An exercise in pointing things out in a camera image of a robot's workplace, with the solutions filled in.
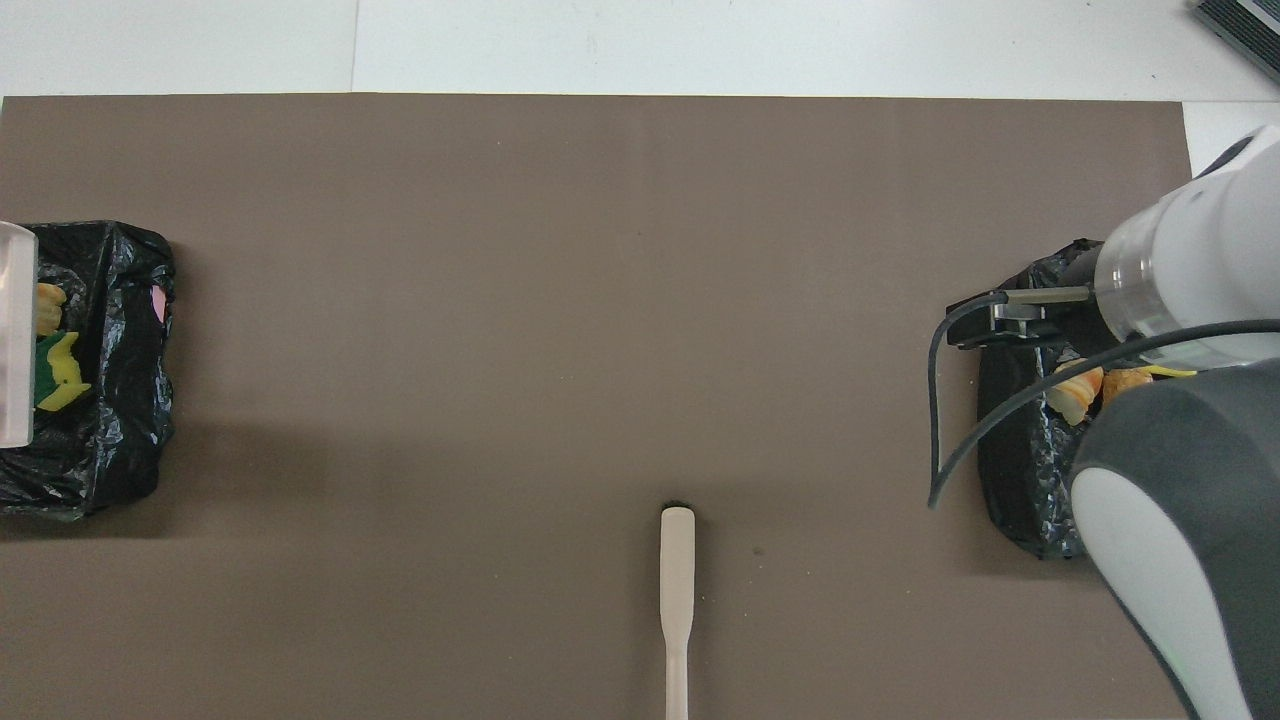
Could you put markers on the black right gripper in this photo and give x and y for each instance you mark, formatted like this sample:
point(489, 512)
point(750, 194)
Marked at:
point(1085, 270)

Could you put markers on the grey ribbed panel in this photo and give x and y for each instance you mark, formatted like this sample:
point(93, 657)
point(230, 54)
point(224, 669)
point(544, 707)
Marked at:
point(1245, 20)

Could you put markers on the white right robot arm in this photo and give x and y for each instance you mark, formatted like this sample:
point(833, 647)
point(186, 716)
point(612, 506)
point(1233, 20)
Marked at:
point(1200, 250)

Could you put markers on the black bag bin pink spot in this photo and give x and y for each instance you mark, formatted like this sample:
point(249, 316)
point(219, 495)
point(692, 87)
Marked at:
point(120, 350)

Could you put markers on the small striped croissant toy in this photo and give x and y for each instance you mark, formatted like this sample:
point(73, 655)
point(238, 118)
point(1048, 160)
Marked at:
point(48, 305)

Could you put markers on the pale crusty bread toy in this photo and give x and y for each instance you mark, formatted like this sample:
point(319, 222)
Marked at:
point(1075, 392)

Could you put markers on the black bag lined bin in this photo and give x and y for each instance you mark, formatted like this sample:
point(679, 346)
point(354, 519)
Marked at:
point(1020, 470)

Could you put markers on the beige hand brush black bristles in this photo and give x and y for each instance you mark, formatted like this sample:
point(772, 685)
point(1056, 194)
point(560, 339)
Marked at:
point(677, 570)

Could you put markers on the brown table mat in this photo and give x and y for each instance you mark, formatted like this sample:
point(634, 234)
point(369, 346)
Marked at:
point(640, 300)

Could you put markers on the beige plastic dustpan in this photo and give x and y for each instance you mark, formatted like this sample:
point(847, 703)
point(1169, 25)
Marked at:
point(15, 330)

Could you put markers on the brown bread roll toy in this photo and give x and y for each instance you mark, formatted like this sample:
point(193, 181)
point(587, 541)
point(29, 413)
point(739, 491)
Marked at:
point(1125, 381)

